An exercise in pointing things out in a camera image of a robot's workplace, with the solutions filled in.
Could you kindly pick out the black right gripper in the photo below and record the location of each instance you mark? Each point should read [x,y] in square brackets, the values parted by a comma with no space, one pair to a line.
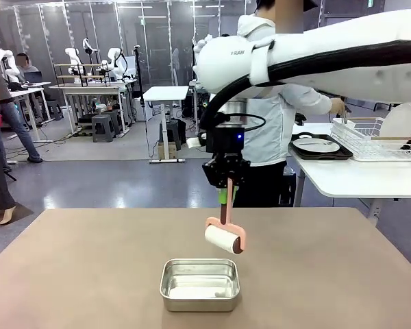
[226,161]

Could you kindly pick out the pink lint roller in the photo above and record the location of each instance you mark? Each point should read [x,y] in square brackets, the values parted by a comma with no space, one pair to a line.
[222,236]

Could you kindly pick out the white round plate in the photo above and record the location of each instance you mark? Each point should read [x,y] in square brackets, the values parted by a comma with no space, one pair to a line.
[400,120]
[315,149]

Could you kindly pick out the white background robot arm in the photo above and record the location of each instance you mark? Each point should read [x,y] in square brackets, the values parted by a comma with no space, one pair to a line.
[115,65]
[73,60]
[5,63]

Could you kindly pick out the person right forearm white sleeve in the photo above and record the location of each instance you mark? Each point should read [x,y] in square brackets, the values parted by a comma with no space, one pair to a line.
[315,104]

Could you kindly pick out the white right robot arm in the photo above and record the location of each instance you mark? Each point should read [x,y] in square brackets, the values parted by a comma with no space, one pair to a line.
[329,48]

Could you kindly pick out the small white background robot arm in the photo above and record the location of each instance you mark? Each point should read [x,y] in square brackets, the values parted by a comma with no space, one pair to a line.
[86,44]

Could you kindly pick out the brown floor mat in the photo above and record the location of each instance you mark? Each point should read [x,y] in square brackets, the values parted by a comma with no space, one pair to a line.
[22,210]

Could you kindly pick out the person right hand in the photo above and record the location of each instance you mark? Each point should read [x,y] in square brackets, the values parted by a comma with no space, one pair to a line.
[337,106]

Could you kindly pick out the person in white jacket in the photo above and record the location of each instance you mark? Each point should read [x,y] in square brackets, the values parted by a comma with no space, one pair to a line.
[270,137]

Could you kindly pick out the cardboard box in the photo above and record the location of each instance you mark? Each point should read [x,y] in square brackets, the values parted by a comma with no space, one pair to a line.
[167,150]

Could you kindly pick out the black stool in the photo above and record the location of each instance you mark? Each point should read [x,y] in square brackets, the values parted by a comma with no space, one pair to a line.
[176,132]

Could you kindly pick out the silver cutlery piece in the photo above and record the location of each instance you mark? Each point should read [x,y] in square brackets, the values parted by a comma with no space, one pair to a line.
[315,143]

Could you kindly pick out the stainless steel rectangular tray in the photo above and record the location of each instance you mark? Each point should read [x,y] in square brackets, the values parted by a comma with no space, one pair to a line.
[198,305]

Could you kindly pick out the white background table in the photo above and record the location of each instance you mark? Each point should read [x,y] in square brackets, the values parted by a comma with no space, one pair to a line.
[164,92]

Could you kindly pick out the grey plastic stool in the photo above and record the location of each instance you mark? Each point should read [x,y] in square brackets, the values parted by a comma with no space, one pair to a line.
[116,120]
[102,128]

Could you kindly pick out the white side table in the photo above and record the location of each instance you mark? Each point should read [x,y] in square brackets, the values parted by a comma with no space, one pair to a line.
[363,178]

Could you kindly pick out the grey background workbench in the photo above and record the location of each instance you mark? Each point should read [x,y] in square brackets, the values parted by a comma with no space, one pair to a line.
[89,89]

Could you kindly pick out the black wooden shelf rack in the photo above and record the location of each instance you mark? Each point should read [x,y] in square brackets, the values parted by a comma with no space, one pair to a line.
[82,77]

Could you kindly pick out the walking person in jeans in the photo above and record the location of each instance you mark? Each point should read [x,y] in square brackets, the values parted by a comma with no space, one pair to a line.
[17,127]

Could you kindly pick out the white background desk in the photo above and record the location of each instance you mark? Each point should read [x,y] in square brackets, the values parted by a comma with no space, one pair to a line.
[31,90]

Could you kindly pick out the seated person dark clothes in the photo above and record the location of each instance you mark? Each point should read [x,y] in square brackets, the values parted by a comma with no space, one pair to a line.
[24,66]

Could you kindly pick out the black camera tripod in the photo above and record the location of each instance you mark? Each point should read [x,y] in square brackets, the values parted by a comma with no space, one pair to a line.
[139,79]

